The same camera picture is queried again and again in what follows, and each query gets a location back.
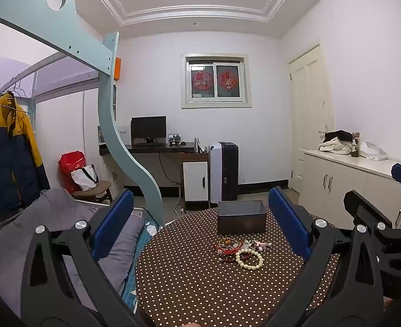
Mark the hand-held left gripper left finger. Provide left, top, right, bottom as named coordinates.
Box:
left=21, top=189, right=143, bottom=327

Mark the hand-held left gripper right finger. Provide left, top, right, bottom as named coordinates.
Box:
left=265, top=187, right=385, bottom=327

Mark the dark grey storage box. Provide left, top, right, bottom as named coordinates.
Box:
left=217, top=200, right=267, bottom=235

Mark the cream bead bracelet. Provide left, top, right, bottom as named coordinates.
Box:
left=235, top=248, right=264, bottom=270

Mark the cream sideboard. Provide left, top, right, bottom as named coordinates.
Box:
left=299, top=148, right=401, bottom=229

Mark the wooden chair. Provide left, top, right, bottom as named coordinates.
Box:
left=73, top=180, right=114, bottom=205

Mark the white plastic bag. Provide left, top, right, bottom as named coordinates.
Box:
left=360, top=141, right=388, bottom=161

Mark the white tote bag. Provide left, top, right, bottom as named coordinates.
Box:
left=71, top=164, right=99, bottom=191

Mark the grey blanket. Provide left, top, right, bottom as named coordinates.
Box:
left=0, top=188, right=144, bottom=314

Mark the white cloth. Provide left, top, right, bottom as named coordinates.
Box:
left=318, top=138, right=352, bottom=154

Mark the red bag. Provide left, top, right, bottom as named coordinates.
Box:
left=58, top=150, right=87, bottom=195

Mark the black suitcase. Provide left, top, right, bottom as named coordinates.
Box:
left=220, top=142, right=239, bottom=202

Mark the black cloth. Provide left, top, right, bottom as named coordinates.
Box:
left=324, top=130, right=352, bottom=143

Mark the dark wooden desk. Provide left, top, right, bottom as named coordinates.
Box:
left=99, top=142, right=209, bottom=212

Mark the white tower appliance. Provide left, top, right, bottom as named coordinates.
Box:
left=209, top=142, right=223, bottom=203

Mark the brown cabinet white door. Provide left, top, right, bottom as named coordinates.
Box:
left=180, top=153, right=209, bottom=212

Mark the brown polka dot tablecloth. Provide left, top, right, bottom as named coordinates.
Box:
left=135, top=206, right=344, bottom=327

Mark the black computer monitor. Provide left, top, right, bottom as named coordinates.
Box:
left=131, top=116, right=167, bottom=145

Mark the cream door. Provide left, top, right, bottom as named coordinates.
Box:
left=288, top=43, right=334, bottom=195

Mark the yellow navy jacket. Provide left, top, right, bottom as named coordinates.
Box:
left=0, top=90, right=51, bottom=220

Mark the round red window decoration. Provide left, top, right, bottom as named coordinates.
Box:
left=192, top=70, right=213, bottom=91

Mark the white framed window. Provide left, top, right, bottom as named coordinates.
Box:
left=182, top=53, right=253, bottom=109

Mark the metal wire hanger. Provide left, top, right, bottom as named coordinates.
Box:
left=0, top=82, right=34, bottom=116

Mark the light blue bunk bed frame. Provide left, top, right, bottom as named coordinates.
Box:
left=0, top=0, right=165, bottom=227

